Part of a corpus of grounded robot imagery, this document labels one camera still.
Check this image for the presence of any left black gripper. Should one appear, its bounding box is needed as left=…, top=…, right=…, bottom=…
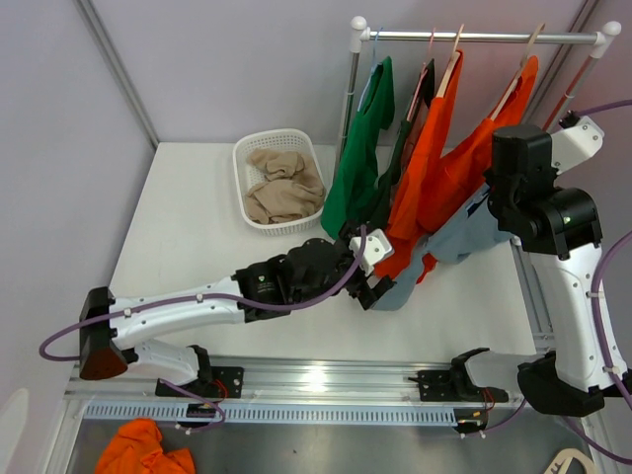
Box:
left=292, top=220, right=395, bottom=310

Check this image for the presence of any dark green white t shirt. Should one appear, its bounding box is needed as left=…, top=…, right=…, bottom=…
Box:
left=363, top=59, right=435, bottom=229

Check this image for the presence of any grey blue t shirt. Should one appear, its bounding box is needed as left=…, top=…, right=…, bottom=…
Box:
left=372, top=185, right=513, bottom=311

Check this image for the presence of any pink wire hanger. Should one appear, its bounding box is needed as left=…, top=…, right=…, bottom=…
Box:
left=406, top=29, right=436, bottom=122

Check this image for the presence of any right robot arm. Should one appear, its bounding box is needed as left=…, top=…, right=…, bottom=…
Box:
left=449, top=118, right=631, bottom=418

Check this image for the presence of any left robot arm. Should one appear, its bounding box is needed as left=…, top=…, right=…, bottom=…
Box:
left=79, top=226, right=394, bottom=396

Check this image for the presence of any orange t shirt left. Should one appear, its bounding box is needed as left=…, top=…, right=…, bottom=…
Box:
left=375, top=49, right=464, bottom=278

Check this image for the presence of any orange t shirt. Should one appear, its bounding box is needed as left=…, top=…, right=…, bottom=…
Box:
left=375, top=49, right=464, bottom=278
left=418, top=55, right=539, bottom=235

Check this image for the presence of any orange t shirt right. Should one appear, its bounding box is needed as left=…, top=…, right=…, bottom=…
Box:
left=418, top=55, right=539, bottom=235

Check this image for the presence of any wooden hanger left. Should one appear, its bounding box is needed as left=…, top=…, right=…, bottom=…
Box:
left=435, top=24, right=464, bottom=98

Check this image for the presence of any wooden hanger right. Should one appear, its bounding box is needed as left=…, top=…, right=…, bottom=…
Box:
left=489, top=23, right=546, bottom=120

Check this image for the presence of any wooden hanger on floor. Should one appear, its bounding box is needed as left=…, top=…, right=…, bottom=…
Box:
left=544, top=448, right=597, bottom=474

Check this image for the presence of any beige cloth in basket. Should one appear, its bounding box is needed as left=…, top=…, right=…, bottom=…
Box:
left=244, top=148, right=326, bottom=225

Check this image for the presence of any white plastic laundry basket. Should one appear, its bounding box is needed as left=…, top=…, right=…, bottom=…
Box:
left=232, top=128, right=327, bottom=236

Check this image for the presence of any orange cloth on floor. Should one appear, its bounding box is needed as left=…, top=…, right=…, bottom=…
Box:
left=95, top=418, right=196, bottom=473

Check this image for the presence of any white metal clothes rack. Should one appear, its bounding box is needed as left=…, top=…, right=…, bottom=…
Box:
left=336, top=2, right=622, bottom=158

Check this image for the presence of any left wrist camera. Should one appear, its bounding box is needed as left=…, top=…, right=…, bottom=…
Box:
left=350, top=229, right=394, bottom=276

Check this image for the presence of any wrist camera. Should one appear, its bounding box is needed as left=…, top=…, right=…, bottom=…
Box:
left=350, top=229, right=394, bottom=276
left=551, top=111, right=605, bottom=175

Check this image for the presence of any aluminium mounting rail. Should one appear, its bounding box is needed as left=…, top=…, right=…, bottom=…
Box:
left=63, top=351, right=559, bottom=404

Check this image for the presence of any light blue wire hanger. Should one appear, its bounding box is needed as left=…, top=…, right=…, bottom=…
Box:
left=356, top=28, right=383, bottom=113

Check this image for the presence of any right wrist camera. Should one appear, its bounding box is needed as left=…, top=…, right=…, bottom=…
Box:
left=551, top=111, right=605, bottom=175

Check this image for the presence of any slotted cable duct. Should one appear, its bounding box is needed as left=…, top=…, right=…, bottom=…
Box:
left=84, top=401, right=457, bottom=428

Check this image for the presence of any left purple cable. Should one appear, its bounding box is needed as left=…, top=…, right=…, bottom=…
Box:
left=39, top=224, right=369, bottom=364

